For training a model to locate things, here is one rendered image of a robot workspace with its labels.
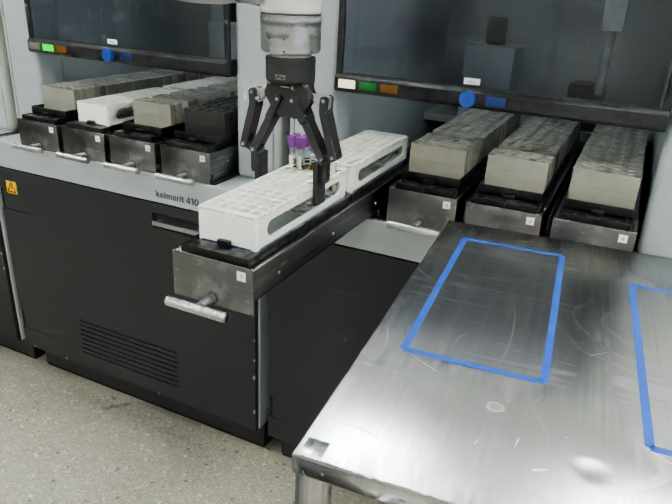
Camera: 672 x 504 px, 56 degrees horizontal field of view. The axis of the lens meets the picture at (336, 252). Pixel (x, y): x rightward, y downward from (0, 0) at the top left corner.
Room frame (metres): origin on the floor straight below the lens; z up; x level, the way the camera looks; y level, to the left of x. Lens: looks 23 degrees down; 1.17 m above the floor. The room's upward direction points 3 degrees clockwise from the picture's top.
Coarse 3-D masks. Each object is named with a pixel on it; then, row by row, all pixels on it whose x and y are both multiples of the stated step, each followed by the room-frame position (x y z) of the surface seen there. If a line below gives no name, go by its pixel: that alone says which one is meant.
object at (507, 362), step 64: (448, 256) 0.80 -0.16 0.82; (512, 256) 0.82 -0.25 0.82; (576, 256) 0.83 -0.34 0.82; (640, 256) 0.84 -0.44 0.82; (384, 320) 0.61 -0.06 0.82; (448, 320) 0.62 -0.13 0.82; (512, 320) 0.63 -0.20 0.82; (576, 320) 0.64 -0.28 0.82; (640, 320) 0.65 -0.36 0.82; (384, 384) 0.49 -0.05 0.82; (448, 384) 0.50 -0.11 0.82; (512, 384) 0.50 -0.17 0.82; (576, 384) 0.51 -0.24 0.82; (640, 384) 0.51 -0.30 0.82; (320, 448) 0.40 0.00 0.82; (384, 448) 0.40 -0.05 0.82; (448, 448) 0.41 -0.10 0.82; (512, 448) 0.41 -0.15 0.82; (576, 448) 0.42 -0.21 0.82; (640, 448) 0.42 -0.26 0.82
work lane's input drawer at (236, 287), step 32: (352, 192) 1.08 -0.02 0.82; (384, 192) 1.19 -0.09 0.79; (320, 224) 0.94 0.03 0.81; (352, 224) 1.05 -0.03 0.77; (192, 256) 0.80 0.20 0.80; (224, 256) 0.78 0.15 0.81; (256, 256) 0.78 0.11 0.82; (288, 256) 0.84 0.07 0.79; (192, 288) 0.80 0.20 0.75; (224, 288) 0.77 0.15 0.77; (256, 288) 0.76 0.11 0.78; (224, 320) 0.72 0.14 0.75
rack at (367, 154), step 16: (352, 144) 1.25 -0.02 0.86; (368, 144) 1.25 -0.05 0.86; (384, 144) 1.26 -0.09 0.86; (400, 144) 1.30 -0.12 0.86; (352, 160) 1.13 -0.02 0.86; (368, 160) 1.15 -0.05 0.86; (384, 160) 1.28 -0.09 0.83; (400, 160) 1.31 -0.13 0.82; (352, 176) 1.08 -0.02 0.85; (368, 176) 1.15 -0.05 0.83
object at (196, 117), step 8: (184, 112) 1.45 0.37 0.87; (192, 112) 1.44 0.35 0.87; (200, 112) 1.43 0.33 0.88; (208, 112) 1.42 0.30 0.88; (216, 112) 1.42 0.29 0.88; (224, 112) 1.42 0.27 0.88; (192, 120) 1.44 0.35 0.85; (200, 120) 1.43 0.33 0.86; (208, 120) 1.42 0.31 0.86; (216, 120) 1.41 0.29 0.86; (224, 120) 1.41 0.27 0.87; (192, 128) 1.44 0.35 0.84; (200, 128) 1.43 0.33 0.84; (208, 128) 1.42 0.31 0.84; (216, 128) 1.41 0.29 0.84; (224, 128) 1.41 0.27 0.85; (216, 136) 1.41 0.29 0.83
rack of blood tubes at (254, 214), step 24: (288, 168) 1.06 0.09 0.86; (240, 192) 0.90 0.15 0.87; (264, 192) 0.92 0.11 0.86; (288, 192) 0.92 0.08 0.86; (312, 192) 0.94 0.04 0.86; (336, 192) 1.04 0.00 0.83; (216, 216) 0.82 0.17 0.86; (240, 216) 0.80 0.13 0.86; (264, 216) 0.81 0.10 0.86; (288, 216) 0.96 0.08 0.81; (216, 240) 0.82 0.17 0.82; (240, 240) 0.80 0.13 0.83; (264, 240) 0.81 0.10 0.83
